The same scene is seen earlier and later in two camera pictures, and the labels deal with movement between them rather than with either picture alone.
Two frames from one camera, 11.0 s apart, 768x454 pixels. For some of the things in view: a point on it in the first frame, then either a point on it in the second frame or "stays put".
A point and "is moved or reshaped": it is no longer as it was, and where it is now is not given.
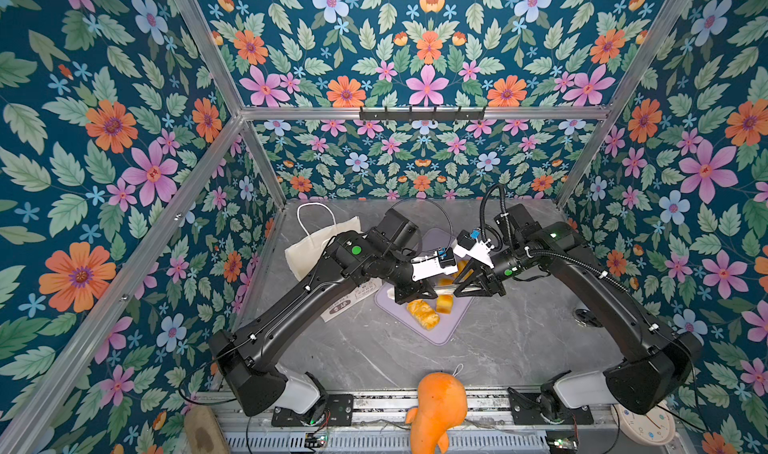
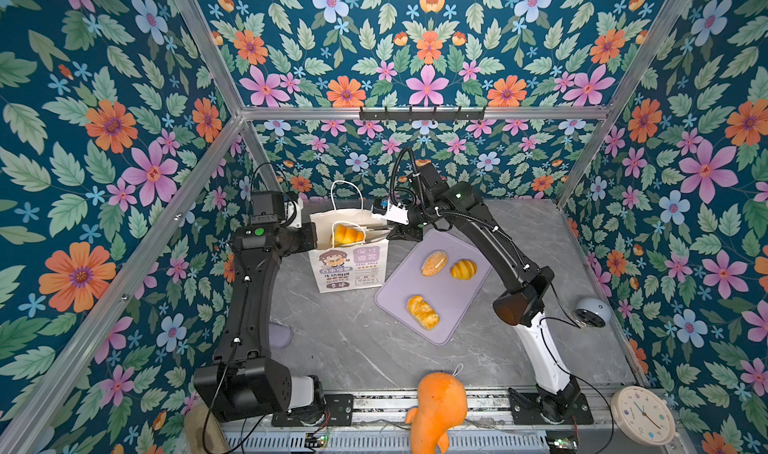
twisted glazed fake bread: (423, 314) stays put
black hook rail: (421, 115) stays put
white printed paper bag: (317, 232) is moved or reshaped
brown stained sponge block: (203, 432) stays put
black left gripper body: (402, 273) → (301, 238)
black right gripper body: (490, 279) → (419, 218)
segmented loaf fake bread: (445, 303) is moved or reshaped
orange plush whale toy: (442, 405) stays put
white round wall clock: (656, 428) stays put
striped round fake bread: (461, 264) stays put
